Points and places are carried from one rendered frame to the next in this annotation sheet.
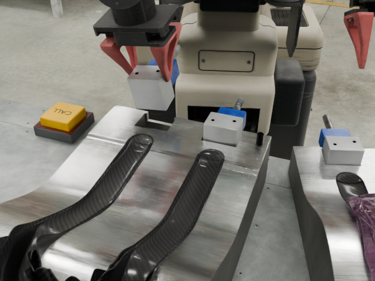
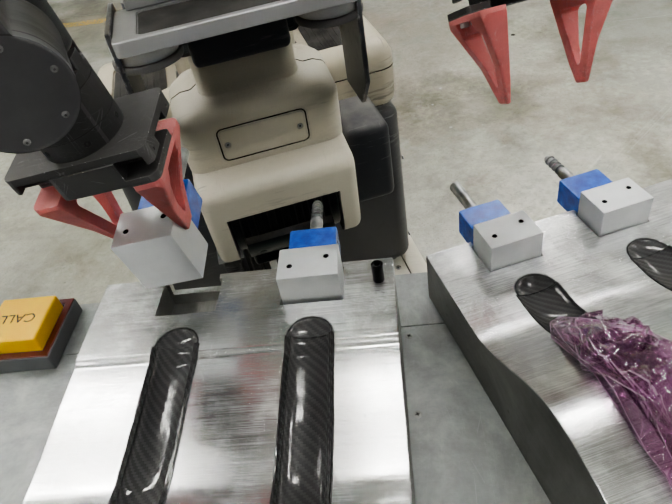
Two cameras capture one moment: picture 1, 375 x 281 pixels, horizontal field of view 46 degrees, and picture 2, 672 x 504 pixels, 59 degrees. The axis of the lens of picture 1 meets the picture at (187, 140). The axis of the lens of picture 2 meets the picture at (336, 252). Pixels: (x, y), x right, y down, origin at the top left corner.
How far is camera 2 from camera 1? 0.18 m
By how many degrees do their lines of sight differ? 11
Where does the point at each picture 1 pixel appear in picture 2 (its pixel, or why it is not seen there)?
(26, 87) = not seen: outside the picture
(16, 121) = not seen: outside the picture
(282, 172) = (419, 297)
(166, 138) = (218, 323)
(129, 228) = not seen: outside the picture
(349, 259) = (618, 462)
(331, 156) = (495, 258)
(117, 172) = (153, 423)
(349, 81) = (424, 89)
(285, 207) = (448, 360)
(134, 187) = (194, 446)
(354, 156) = (530, 245)
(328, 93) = (403, 114)
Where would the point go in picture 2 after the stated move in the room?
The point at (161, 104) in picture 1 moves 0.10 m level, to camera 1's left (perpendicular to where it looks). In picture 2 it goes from (190, 270) to (61, 314)
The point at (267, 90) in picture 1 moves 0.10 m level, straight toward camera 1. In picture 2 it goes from (341, 160) to (352, 203)
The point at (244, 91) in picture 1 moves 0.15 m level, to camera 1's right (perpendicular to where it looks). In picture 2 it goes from (308, 173) to (409, 141)
